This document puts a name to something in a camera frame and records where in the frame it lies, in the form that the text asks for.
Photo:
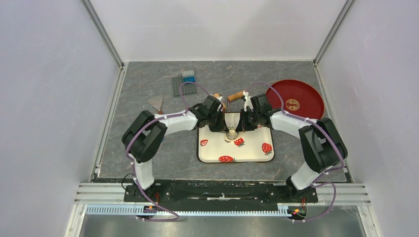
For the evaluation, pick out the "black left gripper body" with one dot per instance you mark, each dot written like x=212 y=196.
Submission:
x=214 y=124

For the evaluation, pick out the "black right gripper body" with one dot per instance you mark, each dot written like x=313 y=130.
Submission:
x=251 y=121

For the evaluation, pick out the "metal ring cutter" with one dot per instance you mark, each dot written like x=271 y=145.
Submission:
x=232 y=134

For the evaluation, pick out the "strawberry print enamel tray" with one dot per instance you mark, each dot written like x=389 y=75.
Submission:
x=253 y=146

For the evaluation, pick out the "wooden dough roller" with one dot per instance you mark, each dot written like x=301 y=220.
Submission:
x=225 y=100

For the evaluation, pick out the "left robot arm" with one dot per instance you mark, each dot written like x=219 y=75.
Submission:
x=145 y=135

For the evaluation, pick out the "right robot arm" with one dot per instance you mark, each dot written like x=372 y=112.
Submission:
x=322 y=146

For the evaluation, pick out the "white dough ball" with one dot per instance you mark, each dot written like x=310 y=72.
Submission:
x=228 y=141

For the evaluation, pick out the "grey lego baseplate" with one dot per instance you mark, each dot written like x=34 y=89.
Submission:
x=185 y=90

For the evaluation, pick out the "blue grey lego bricks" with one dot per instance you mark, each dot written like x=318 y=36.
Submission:
x=188 y=75

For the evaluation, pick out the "red round plate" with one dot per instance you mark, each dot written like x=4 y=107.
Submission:
x=300 y=98

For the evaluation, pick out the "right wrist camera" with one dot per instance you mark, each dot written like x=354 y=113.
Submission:
x=247 y=99

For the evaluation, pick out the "metal scraper wooden handle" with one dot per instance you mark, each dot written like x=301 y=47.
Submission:
x=156 y=102

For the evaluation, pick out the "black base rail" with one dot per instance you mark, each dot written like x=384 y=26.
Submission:
x=205 y=195

